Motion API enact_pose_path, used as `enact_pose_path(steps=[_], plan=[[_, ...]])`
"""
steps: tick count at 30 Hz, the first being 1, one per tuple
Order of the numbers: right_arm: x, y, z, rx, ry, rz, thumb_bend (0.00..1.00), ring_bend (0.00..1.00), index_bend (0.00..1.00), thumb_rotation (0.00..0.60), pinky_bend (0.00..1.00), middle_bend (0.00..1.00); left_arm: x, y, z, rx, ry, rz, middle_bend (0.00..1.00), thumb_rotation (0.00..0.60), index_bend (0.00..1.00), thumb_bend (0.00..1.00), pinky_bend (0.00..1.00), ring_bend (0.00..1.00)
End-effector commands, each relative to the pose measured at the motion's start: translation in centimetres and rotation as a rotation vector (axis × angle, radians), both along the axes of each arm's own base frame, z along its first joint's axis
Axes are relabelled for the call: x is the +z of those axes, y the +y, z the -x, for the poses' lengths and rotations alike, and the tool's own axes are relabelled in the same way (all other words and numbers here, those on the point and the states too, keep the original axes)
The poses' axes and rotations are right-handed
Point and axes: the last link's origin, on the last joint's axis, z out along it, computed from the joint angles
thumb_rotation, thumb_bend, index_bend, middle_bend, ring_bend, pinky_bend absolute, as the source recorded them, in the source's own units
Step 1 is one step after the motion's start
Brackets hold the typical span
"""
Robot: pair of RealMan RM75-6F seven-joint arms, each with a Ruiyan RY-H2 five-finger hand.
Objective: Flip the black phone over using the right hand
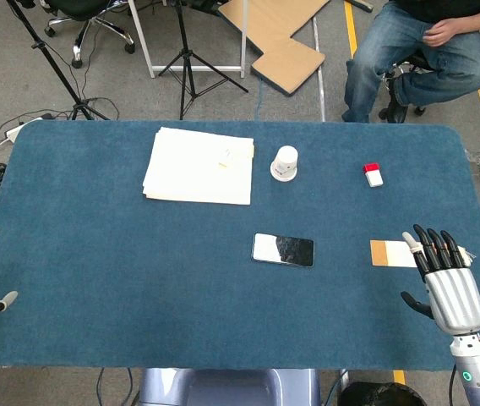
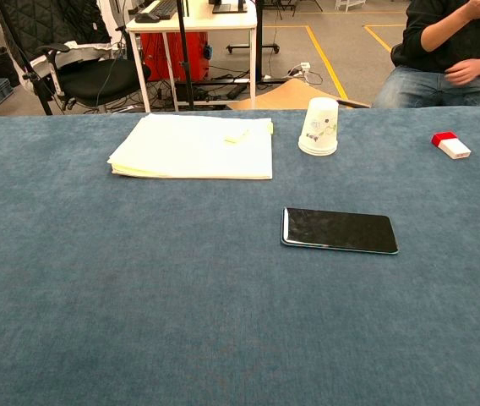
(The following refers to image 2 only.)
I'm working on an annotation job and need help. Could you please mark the small red white box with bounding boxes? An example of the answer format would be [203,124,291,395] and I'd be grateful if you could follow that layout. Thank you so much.
[431,131,472,161]

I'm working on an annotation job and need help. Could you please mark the black power strip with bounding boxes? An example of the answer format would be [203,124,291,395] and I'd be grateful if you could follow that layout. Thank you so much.
[226,83,248,101]

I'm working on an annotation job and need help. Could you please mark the black rolling stand base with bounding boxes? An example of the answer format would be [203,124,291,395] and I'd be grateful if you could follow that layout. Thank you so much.
[226,41,281,55]

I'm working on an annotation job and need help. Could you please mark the white metal desk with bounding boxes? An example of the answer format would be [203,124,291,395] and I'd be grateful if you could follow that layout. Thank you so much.
[125,0,259,113]

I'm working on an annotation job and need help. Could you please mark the black quilted jacket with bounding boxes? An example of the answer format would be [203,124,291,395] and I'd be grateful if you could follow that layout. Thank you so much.
[0,0,112,56]

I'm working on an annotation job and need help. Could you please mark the black camera tripod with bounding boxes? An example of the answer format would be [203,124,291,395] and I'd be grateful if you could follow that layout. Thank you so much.
[174,0,207,109]

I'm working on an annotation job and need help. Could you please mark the blue table cloth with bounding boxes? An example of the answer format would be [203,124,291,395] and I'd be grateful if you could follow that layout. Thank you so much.
[0,106,480,406]

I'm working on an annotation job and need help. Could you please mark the light blue smartphone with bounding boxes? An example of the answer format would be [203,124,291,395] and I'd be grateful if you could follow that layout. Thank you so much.
[281,206,400,256]

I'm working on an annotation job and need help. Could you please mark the black keyboard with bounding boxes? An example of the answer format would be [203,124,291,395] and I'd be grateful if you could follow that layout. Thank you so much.
[149,0,178,20]

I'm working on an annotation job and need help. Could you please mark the black office chair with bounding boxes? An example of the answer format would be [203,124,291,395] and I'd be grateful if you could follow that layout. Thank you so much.
[32,41,152,113]

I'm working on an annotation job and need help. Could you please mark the seated person in jeans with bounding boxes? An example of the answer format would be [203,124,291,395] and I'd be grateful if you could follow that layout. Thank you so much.
[373,0,480,109]

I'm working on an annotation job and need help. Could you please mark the red cabinet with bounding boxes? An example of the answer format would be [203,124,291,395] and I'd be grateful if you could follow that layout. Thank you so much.
[140,31,210,82]

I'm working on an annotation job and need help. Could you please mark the brown cardboard sheet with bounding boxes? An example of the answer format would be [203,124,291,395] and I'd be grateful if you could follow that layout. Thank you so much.
[226,78,370,112]

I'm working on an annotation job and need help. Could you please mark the white paper cup stack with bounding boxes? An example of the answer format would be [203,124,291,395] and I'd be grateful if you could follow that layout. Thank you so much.
[297,96,340,157]

